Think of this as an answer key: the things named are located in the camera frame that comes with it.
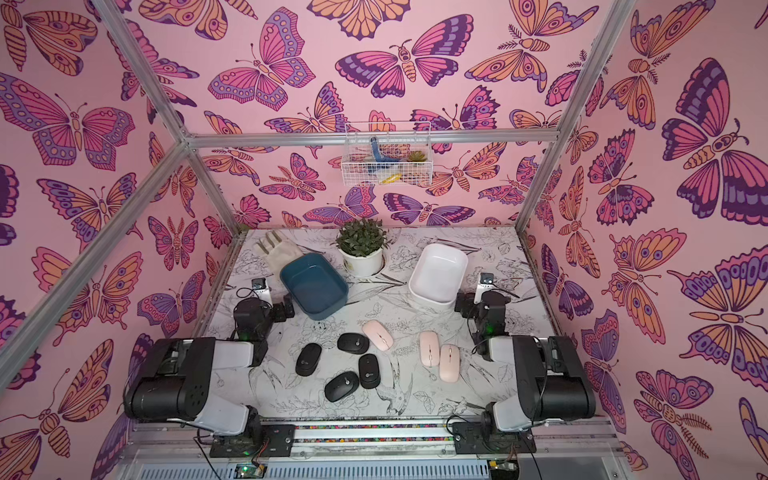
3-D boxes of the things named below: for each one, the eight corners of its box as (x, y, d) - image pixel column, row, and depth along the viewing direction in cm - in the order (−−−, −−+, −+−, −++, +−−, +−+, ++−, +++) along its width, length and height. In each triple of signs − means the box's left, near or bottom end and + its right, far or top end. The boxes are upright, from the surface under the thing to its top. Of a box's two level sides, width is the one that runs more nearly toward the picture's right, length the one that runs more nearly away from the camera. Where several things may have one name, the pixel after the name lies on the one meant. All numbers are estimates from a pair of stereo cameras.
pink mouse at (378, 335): (383, 355, 90) (383, 352, 88) (359, 330, 95) (359, 326, 93) (397, 343, 92) (397, 340, 91) (373, 319, 98) (372, 315, 96)
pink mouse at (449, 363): (440, 382, 85) (441, 379, 83) (436, 347, 91) (437, 344, 89) (463, 382, 85) (464, 379, 83) (458, 347, 91) (459, 344, 89)
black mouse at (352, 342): (337, 354, 90) (336, 350, 88) (339, 336, 94) (338, 332, 91) (368, 354, 90) (368, 350, 88) (369, 336, 94) (369, 332, 91)
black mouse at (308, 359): (296, 376, 86) (294, 373, 84) (302, 346, 92) (300, 342, 90) (317, 376, 86) (315, 373, 84) (322, 346, 92) (320, 342, 90)
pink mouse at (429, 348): (420, 366, 88) (421, 363, 86) (418, 334, 94) (419, 330, 92) (441, 366, 88) (442, 363, 86) (437, 334, 94) (438, 330, 92)
